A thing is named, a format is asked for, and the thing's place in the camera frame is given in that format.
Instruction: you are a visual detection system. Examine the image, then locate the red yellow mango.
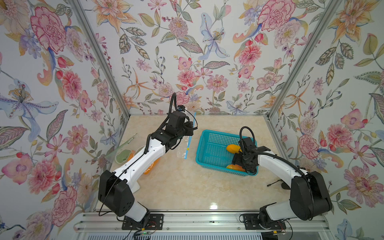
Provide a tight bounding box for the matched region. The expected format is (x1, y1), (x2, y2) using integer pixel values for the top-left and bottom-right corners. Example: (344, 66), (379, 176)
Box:
(226, 164), (246, 173)

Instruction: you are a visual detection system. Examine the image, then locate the clear blue-zipper bag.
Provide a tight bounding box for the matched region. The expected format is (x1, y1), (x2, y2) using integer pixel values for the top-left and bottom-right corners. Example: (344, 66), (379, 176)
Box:
(177, 113), (197, 159)

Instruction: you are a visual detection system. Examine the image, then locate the teal plastic basket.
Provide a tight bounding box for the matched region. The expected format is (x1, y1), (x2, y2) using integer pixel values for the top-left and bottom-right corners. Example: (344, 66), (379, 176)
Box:
(196, 130), (248, 177)

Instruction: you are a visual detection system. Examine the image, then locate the green printed zip-top bag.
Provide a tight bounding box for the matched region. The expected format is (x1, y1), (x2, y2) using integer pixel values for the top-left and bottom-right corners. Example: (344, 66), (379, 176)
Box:
(105, 133), (144, 165)

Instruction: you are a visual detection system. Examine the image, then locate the large orange mango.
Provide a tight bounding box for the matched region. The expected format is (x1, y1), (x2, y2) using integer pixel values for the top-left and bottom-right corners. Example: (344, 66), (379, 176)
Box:
(144, 158), (160, 175)

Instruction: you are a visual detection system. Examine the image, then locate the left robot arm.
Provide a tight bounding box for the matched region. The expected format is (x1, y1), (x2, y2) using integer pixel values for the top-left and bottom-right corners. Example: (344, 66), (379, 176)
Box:
(98, 106), (198, 228)

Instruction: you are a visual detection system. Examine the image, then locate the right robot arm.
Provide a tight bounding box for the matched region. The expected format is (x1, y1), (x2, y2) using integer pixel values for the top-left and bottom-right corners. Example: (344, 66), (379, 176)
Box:
(233, 138), (333, 228)

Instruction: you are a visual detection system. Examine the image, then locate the black microphone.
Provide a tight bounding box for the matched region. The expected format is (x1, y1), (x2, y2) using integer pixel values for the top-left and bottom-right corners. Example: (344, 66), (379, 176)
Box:
(266, 179), (291, 191)

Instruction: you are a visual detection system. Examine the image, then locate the white square box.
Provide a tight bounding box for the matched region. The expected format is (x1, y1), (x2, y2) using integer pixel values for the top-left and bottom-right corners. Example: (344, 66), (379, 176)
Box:
(131, 182), (140, 194)

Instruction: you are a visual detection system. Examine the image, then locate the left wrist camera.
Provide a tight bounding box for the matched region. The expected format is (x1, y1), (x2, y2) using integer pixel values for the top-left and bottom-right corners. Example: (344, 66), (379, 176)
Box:
(177, 105), (186, 112)

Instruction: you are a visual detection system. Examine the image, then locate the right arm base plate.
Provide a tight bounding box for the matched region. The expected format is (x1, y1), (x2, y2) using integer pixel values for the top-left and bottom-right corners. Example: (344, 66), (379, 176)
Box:
(239, 214), (287, 231)

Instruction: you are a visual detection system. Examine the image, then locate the aluminium front rail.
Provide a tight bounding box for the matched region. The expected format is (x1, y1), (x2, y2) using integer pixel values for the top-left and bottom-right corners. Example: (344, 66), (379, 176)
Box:
(73, 211), (334, 240)

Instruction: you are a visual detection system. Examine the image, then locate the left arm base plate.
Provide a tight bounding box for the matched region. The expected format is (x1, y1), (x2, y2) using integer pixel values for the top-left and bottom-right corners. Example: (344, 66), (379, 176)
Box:
(122, 214), (164, 230)

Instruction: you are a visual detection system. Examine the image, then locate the left corner aluminium post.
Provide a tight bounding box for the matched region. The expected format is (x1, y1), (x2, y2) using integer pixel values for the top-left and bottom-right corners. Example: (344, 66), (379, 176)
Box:
(69, 0), (130, 120)

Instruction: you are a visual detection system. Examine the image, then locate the corner aluminium post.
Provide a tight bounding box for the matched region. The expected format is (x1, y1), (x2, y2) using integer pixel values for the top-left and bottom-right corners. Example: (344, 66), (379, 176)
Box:
(266, 0), (340, 121)
(69, 0), (130, 120)

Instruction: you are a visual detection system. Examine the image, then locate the right corner aluminium post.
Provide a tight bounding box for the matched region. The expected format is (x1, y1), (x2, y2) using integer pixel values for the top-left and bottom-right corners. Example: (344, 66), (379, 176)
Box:
(266, 0), (340, 121)

